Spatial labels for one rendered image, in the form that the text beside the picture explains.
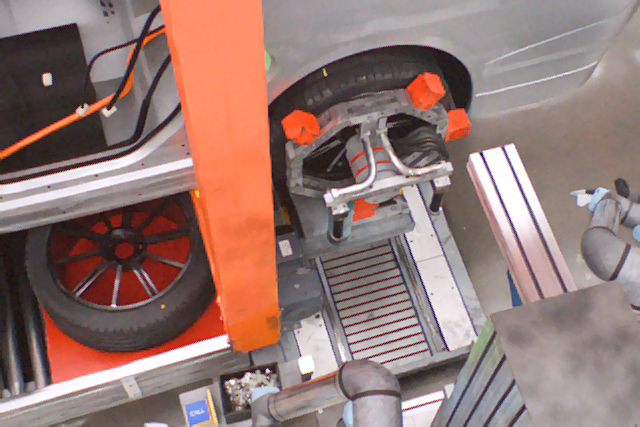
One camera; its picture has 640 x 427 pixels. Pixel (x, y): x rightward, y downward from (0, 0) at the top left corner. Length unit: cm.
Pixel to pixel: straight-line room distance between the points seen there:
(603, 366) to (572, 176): 260
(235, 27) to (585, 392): 87
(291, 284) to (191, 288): 36
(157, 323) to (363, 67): 112
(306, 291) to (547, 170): 134
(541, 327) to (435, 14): 133
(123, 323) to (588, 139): 219
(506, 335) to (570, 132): 275
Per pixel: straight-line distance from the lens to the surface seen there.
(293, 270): 350
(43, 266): 350
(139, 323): 335
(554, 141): 435
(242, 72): 184
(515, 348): 170
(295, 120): 294
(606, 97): 455
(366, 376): 225
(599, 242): 258
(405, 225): 385
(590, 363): 173
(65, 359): 361
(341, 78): 296
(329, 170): 340
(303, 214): 378
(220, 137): 201
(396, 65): 302
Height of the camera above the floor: 360
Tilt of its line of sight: 62 degrees down
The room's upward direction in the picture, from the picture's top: 6 degrees clockwise
